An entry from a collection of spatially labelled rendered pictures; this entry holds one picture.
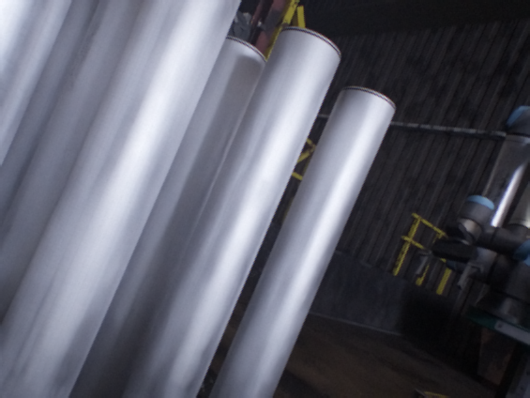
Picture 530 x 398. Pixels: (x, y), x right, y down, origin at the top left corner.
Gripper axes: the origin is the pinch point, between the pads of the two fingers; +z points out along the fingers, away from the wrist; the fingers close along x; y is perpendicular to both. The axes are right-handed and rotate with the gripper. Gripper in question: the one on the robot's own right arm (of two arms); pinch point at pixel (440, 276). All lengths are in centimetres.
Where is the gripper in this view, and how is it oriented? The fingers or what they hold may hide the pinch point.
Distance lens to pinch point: 153.3
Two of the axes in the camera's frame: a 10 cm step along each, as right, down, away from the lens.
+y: 5.0, 6.6, 5.6
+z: -5.7, 7.4, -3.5
